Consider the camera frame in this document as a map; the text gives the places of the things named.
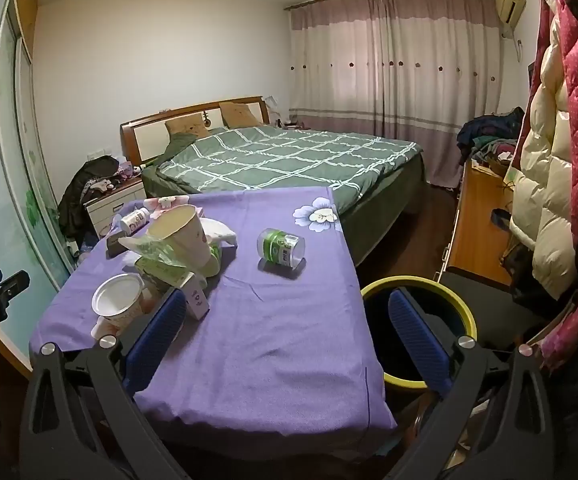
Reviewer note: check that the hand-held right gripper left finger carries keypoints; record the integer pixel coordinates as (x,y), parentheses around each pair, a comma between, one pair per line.
(156,332)

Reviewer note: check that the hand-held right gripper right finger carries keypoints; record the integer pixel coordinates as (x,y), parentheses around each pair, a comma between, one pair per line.
(416,335)

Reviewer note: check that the black bin with yellow rim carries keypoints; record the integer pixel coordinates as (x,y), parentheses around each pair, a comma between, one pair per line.
(461,310)

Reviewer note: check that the white paper bowl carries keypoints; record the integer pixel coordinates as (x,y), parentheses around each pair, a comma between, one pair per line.
(116,300)

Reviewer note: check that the small pink box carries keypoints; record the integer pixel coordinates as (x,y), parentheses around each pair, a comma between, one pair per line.
(196,300)

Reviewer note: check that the green plastic wrapper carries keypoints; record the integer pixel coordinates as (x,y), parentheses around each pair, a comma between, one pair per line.
(154,255)

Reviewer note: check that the small dark brown box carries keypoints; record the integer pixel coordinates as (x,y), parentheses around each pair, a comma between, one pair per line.
(116,246)

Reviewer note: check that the beige paper cup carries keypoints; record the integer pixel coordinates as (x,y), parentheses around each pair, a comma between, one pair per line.
(189,240)

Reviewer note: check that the small white bottle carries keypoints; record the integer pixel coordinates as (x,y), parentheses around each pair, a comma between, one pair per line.
(136,220)

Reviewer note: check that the white tissue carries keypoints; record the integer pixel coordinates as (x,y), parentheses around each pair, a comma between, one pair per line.
(219,232)

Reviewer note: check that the clear jar with green label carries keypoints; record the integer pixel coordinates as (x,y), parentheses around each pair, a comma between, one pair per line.
(279,250)

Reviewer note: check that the dark grey stool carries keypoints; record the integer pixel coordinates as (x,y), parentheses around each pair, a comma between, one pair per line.
(479,305)

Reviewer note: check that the glass wardrobe door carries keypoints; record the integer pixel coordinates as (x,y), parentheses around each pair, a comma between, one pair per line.
(4,185)

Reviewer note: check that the dark jacket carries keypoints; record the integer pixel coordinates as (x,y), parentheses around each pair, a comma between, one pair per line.
(76,195)

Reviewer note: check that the purple floral tablecloth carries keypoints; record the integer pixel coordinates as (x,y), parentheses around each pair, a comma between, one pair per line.
(279,340)

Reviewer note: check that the dark patterned bag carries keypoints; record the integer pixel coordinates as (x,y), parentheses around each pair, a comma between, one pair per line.
(519,262)

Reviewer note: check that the white wooden nightstand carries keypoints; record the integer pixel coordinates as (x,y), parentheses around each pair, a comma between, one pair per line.
(114,205)

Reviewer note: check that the long wooden cabinet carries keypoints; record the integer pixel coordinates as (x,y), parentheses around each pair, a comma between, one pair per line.
(479,220)

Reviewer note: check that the wooden bed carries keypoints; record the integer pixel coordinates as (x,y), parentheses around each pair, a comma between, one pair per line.
(369,210)

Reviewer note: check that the dark blue pouch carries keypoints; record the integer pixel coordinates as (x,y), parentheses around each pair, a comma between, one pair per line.
(500,219)

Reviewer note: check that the dark floral garment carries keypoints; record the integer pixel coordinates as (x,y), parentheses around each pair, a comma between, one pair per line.
(569,330)

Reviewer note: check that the pink patterned cloth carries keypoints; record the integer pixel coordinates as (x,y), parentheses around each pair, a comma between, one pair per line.
(128,171)

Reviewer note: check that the cream puffer jacket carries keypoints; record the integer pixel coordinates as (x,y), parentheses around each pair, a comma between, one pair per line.
(544,185)

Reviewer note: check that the tan pillow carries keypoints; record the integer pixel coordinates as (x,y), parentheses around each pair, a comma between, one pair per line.
(241,115)
(186,126)

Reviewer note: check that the green checked duvet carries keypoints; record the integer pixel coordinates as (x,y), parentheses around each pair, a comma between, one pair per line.
(279,155)

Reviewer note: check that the pile of clothes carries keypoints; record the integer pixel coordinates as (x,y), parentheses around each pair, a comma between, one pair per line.
(489,130)

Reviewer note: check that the pink and white curtain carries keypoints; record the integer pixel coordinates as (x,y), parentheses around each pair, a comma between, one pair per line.
(394,85)

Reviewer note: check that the beige air conditioner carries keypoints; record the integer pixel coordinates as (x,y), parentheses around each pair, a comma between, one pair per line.
(511,0)

